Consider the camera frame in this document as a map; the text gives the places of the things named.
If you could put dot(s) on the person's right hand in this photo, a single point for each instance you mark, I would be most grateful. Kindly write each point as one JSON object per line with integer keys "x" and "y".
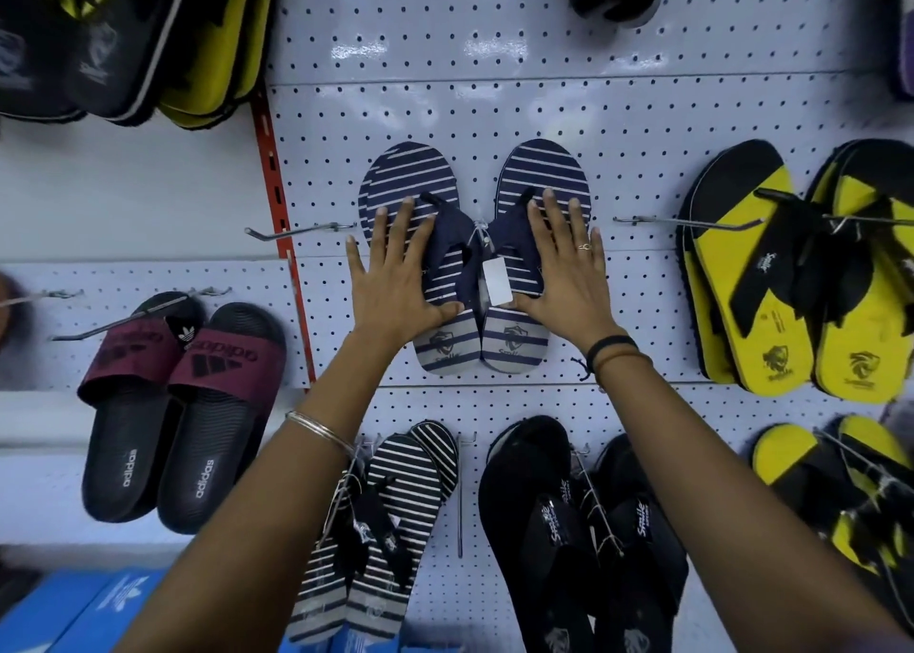
{"x": 575, "y": 295}

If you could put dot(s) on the person's left hand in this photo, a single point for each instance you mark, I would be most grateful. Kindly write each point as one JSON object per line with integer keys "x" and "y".
{"x": 389, "y": 295}

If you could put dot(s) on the person's left middle finger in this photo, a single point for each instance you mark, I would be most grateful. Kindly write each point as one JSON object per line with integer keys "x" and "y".
{"x": 404, "y": 231}

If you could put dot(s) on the person's right thumb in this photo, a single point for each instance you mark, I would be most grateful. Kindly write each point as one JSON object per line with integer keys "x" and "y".
{"x": 528, "y": 304}

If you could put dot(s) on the person's left thumb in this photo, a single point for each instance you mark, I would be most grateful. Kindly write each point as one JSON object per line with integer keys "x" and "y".
{"x": 446, "y": 313}

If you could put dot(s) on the person's right middle finger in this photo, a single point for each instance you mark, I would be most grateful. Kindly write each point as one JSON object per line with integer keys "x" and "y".
{"x": 558, "y": 220}

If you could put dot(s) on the person's right little finger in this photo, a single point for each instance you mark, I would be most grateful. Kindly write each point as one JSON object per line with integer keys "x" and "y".
{"x": 598, "y": 249}

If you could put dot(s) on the person's left little finger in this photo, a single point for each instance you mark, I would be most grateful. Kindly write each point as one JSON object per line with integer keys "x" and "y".
{"x": 355, "y": 259}

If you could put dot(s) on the navy striped flip flop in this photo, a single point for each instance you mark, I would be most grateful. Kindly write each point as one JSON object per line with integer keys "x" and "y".
{"x": 539, "y": 167}
{"x": 403, "y": 170}

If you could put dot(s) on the person's left forearm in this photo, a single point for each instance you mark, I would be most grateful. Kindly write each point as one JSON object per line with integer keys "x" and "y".
{"x": 285, "y": 488}

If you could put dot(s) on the person's right forearm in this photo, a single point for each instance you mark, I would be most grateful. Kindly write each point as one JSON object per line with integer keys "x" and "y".
{"x": 721, "y": 488}

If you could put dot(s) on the white paper tag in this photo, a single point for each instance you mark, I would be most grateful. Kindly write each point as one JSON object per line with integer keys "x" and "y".
{"x": 497, "y": 282}

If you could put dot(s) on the metal pegboard hook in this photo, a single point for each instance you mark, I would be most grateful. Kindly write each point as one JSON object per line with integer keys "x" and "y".
{"x": 114, "y": 322}
{"x": 43, "y": 295}
{"x": 857, "y": 456}
{"x": 596, "y": 502}
{"x": 300, "y": 231}
{"x": 685, "y": 222}
{"x": 867, "y": 219}

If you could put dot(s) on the black wristband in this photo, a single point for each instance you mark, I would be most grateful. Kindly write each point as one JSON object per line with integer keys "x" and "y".
{"x": 608, "y": 345}

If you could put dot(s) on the yellow and black flip flop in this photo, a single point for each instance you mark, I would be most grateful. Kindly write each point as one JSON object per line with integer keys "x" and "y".
{"x": 750, "y": 302}
{"x": 867, "y": 317}
{"x": 703, "y": 317}
{"x": 785, "y": 452}
{"x": 878, "y": 474}

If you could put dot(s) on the black white striped flip flop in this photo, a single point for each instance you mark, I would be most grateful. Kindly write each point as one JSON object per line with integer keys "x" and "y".
{"x": 439, "y": 449}
{"x": 400, "y": 517}
{"x": 318, "y": 588}

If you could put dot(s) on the white pegboard display panel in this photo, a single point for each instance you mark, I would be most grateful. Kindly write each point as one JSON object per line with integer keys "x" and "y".
{"x": 642, "y": 102}

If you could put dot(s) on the thin metal bangle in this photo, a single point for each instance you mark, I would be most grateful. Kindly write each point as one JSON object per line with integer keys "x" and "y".
{"x": 321, "y": 431}

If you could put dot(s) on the maroon and black slide sandal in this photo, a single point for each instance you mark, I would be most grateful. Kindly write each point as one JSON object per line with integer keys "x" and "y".
{"x": 214, "y": 424}
{"x": 128, "y": 417}

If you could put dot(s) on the plain black flip flop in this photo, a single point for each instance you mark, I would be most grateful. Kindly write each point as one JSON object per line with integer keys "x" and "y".
{"x": 532, "y": 531}
{"x": 642, "y": 552}

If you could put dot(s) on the bunch of yellow-soled sandals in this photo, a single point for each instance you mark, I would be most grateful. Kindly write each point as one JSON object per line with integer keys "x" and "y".
{"x": 214, "y": 52}

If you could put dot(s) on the bunch of black sandals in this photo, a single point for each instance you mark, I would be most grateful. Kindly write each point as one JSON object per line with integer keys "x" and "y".
{"x": 86, "y": 38}

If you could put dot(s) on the purple sandal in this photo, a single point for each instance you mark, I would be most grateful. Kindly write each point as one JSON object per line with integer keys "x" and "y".
{"x": 905, "y": 38}

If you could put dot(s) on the blue shoe box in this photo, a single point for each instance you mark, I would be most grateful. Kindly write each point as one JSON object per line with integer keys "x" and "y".
{"x": 107, "y": 609}
{"x": 36, "y": 613}

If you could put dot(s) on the red slotted upright rail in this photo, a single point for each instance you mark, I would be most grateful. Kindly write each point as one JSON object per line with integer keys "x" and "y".
{"x": 275, "y": 202}

